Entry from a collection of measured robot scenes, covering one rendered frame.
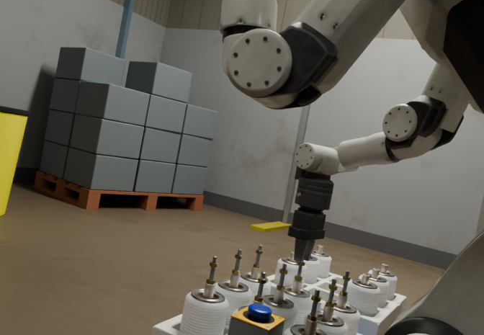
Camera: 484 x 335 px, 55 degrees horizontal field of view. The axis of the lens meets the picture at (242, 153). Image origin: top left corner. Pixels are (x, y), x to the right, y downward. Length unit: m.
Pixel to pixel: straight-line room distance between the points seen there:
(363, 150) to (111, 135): 2.30
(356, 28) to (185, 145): 3.09
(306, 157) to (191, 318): 0.45
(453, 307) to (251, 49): 0.46
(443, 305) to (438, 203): 2.87
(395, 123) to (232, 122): 3.25
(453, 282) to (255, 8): 0.46
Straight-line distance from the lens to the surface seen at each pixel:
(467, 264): 0.73
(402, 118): 0.99
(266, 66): 0.53
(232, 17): 0.59
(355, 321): 1.18
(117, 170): 3.23
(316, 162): 1.12
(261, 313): 0.80
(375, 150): 1.05
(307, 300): 1.20
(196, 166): 3.72
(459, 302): 0.74
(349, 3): 0.56
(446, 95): 0.99
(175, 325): 1.09
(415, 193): 3.62
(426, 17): 0.71
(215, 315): 1.03
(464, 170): 3.59
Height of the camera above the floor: 0.59
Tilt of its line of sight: 1 degrees down
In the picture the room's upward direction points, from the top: 11 degrees clockwise
